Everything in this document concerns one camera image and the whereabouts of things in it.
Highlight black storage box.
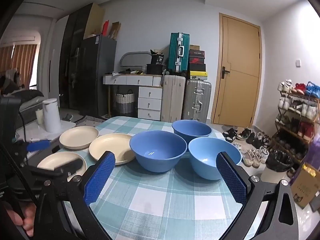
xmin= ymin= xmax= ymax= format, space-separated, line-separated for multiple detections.
xmin=146 ymin=63 xmax=164 ymax=76

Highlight teal checked tablecloth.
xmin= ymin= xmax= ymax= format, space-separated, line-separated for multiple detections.
xmin=37 ymin=116 xmax=278 ymax=240

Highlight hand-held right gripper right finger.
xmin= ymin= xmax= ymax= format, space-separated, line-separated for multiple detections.
xmin=215 ymin=151 xmax=298 ymax=240

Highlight black tall cabinet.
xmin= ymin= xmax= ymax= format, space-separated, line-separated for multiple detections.
xmin=59 ymin=2 xmax=105 ymax=111

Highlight black white patterned rug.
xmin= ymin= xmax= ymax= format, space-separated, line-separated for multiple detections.
xmin=75 ymin=115 xmax=111 ymax=128

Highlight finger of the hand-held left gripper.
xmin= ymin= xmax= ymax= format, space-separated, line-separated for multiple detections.
xmin=25 ymin=158 xmax=83 ymax=180
xmin=26 ymin=140 xmax=60 ymax=155

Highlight red bag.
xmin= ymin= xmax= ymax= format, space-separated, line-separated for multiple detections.
xmin=102 ymin=19 xmax=111 ymax=37

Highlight teal suitcase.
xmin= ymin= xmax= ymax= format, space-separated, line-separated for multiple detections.
xmin=168 ymin=32 xmax=190 ymax=73

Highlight cream plate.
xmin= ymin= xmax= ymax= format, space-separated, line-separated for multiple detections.
xmin=37 ymin=151 xmax=87 ymax=181
xmin=59 ymin=126 xmax=100 ymax=150
xmin=89 ymin=133 xmax=137 ymax=165

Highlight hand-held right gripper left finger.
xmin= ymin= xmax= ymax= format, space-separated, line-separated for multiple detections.
xmin=34 ymin=151 xmax=116 ymax=240

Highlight thick black cable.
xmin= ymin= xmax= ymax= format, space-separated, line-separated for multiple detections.
xmin=17 ymin=109 xmax=29 ymax=143

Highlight black trash bag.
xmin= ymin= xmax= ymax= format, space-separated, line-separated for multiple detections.
xmin=265 ymin=149 xmax=293 ymax=173

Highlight black refrigerator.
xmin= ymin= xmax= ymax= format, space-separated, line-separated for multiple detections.
xmin=79 ymin=34 xmax=117 ymax=117

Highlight white wardrobe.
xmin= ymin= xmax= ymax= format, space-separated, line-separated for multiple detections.
xmin=37 ymin=15 xmax=70 ymax=105

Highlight purple bag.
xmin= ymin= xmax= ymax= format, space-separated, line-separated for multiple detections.
xmin=309 ymin=132 xmax=320 ymax=171

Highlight woven laundry basket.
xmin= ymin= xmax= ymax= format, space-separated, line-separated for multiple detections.
xmin=115 ymin=89 xmax=136 ymax=114

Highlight yellow black shoe box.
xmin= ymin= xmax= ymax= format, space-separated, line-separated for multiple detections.
xmin=187 ymin=70 xmax=208 ymax=81

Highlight white drawer desk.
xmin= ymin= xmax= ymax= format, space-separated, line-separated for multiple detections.
xmin=103 ymin=74 xmax=163 ymax=122

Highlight arched mirror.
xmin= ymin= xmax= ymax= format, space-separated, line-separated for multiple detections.
xmin=120 ymin=51 xmax=152 ymax=68

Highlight cream cup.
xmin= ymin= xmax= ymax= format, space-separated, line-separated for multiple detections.
xmin=35 ymin=109 xmax=45 ymax=125

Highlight white electric kettle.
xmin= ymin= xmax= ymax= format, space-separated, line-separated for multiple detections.
xmin=42 ymin=98 xmax=62 ymax=133

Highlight silver suitcase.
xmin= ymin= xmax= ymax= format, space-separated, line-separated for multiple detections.
xmin=182 ymin=79 xmax=212 ymax=124

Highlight brown curtains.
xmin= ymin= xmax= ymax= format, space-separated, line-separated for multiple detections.
xmin=0 ymin=44 xmax=38 ymax=86

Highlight brown cardboard piece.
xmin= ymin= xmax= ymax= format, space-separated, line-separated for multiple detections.
xmin=110 ymin=21 xmax=122 ymax=41

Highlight scattered shoes group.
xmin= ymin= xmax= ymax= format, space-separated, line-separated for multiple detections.
xmin=221 ymin=126 xmax=271 ymax=168

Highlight wooden shoe rack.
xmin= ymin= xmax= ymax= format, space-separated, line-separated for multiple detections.
xmin=271 ymin=80 xmax=320 ymax=171

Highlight printed cardboard box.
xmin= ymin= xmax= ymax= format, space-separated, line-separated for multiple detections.
xmin=290 ymin=163 xmax=320 ymax=209

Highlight grey sofa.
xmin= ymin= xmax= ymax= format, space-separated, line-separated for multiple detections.
xmin=0 ymin=69 xmax=45 ymax=121

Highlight beige suitcase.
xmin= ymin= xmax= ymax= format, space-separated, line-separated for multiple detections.
xmin=160 ymin=74 xmax=187 ymax=123

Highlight wooden door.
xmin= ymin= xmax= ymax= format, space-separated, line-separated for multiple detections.
xmin=219 ymin=12 xmax=263 ymax=128

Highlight blue bowl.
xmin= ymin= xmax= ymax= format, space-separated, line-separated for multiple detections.
xmin=129 ymin=130 xmax=188 ymax=172
xmin=172 ymin=119 xmax=212 ymax=145
xmin=188 ymin=137 xmax=242 ymax=180

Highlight person's left hand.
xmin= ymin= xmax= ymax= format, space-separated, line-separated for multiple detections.
xmin=5 ymin=202 xmax=37 ymax=238

